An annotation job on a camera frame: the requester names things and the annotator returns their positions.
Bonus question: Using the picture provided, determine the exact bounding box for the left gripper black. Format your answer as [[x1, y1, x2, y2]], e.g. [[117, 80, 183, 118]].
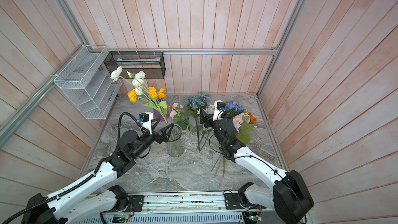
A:
[[132, 117, 174, 158]]

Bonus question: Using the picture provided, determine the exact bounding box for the teal blue rose bunch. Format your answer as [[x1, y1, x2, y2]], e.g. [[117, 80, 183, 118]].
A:
[[183, 92, 214, 152]]

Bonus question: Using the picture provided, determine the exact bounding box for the pink lilac mixed bouquet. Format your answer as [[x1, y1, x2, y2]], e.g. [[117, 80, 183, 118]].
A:
[[168, 102, 196, 130]]

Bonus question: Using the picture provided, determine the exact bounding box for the clear grey glass vase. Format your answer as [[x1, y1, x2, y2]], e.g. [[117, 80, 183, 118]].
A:
[[167, 125, 184, 158]]

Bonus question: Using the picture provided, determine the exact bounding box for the yellow orange flower stem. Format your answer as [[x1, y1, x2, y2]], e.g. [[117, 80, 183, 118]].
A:
[[127, 85, 169, 124]]

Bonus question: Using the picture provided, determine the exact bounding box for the white flower stem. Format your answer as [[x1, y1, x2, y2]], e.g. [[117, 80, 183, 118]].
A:
[[110, 66, 146, 103]]

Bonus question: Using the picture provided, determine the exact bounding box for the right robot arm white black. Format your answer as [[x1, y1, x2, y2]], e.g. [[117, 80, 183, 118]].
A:
[[200, 109, 315, 224]]

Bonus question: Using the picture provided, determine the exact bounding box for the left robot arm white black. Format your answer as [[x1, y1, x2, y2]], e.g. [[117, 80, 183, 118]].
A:
[[21, 119, 174, 224]]

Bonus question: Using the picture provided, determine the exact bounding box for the blue purple glass vase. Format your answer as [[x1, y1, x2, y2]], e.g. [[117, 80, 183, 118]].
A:
[[153, 109, 170, 121]]

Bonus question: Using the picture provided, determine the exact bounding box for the blue hydrangea stem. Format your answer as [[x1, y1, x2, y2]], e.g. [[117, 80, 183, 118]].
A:
[[224, 101, 245, 118]]

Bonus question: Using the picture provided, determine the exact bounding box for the pink hydrangea bouquet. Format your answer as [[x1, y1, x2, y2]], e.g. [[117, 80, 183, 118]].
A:
[[218, 113, 255, 176]]

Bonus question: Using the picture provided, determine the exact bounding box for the electronics board with leds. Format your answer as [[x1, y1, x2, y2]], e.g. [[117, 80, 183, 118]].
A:
[[240, 212, 262, 224]]

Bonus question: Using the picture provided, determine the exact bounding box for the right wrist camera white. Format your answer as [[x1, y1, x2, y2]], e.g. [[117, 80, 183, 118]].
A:
[[212, 100, 226, 121]]

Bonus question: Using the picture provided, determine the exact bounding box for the black mesh wall basket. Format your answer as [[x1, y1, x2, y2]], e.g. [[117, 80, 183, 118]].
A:
[[104, 51, 166, 79]]

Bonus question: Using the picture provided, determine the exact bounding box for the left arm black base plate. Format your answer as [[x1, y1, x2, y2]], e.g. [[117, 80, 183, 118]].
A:
[[126, 195, 145, 214]]

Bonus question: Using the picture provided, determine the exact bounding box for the horizontal aluminium frame bar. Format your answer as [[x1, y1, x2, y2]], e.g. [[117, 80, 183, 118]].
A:
[[89, 46, 279, 56]]

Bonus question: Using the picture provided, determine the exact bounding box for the white wire shelf rack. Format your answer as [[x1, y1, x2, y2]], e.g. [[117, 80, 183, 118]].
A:
[[54, 45, 121, 120]]

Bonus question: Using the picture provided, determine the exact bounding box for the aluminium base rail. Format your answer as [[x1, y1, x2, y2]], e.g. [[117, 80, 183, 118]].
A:
[[52, 189, 312, 224]]

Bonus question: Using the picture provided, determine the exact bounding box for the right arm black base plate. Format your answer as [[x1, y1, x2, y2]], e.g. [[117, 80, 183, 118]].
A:
[[223, 191, 251, 209]]

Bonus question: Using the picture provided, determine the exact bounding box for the left aluminium frame bar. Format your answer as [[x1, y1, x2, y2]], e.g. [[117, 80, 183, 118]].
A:
[[1, 45, 85, 148]]

